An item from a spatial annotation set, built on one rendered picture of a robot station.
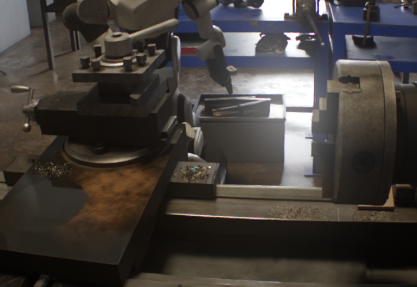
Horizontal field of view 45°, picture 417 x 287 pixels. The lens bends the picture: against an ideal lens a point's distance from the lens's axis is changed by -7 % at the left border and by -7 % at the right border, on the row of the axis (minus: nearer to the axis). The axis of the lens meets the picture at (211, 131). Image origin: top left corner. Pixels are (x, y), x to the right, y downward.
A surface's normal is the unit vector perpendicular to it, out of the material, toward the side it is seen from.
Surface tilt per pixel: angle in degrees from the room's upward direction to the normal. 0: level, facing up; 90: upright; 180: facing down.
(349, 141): 72
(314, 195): 45
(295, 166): 0
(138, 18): 116
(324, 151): 56
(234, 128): 90
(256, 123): 90
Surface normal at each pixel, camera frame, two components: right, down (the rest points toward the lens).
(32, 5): -0.16, 0.43
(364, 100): -0.15, -0.40
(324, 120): -0.12, 0.78
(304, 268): 0.23, -0.80
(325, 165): -0.16, -0.15
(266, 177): -0.04, -0.90
